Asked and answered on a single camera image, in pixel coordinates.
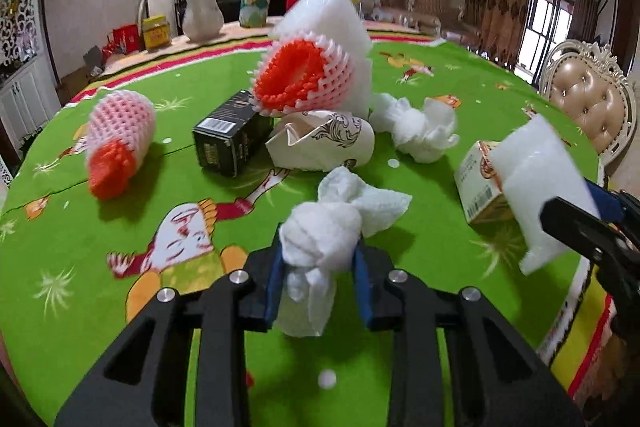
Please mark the white square foam block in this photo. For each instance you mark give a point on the white square foam block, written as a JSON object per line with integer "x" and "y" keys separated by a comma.
{"x": 336, "y": 20}

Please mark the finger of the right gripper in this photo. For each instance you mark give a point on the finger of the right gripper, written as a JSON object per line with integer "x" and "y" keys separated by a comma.
{"x": 580, "y": 231}
{"x": 605, "y": 201}

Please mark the yellow lidded jar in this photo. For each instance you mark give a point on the yellow lidded jar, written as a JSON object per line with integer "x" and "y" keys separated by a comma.
{"x": 155, "y": 32}

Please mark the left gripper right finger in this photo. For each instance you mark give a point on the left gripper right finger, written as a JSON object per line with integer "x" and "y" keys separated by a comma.
{"x": 457, "y": 346}

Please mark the small glass jar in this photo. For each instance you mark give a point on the small glass jar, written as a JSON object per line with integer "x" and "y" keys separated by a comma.
{"x": 358, "y": 7}

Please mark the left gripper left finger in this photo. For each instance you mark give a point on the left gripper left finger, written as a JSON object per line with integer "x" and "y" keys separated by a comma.
{"x": 140, "y": 380}

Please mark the white L-shaped foam block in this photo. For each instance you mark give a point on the white L-shaped foam block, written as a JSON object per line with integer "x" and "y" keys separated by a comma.
{"x": 534, "y": 166}

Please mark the white cabinet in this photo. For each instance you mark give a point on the white cabinet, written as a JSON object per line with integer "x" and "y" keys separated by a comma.
{"x": 28, "y": 100}

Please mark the black carton box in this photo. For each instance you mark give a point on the black carton box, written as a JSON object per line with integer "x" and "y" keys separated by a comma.
{"x": 229, "y": 137}

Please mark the green cartoon tablecloth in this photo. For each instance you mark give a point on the green cartoon tablecloth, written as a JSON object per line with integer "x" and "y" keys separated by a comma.
{"x": 61, "y": 305}

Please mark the beige tufted chair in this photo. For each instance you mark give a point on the beige tufted chair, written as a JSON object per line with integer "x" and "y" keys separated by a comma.
{"x": 585, "y": 81}

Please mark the large pink foam fruit net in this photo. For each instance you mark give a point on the large pink foam fruit net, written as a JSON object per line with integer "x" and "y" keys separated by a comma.
{"x": 302, "y": 72}

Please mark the white printed paper bag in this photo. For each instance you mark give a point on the white printed paper bag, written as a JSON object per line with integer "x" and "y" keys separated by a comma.
{"x": 320, "y": 140}

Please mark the small pink foam fruit net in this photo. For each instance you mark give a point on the small pink foam fruit net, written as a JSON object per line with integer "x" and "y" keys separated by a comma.
{"x": 120, "y": 131}

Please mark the white plastic bag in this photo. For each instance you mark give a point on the white plastic bag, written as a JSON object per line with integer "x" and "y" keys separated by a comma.
{"x": 319, "y": 239}

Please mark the white ceramic teapot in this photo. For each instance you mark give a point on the white ceramic teapot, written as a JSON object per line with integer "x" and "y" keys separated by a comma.
{"x": 202, "y": 20}

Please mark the yellow cardboard box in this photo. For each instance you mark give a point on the yellow cardboard box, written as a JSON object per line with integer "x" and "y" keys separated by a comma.
{"x": 479, "y": 187}

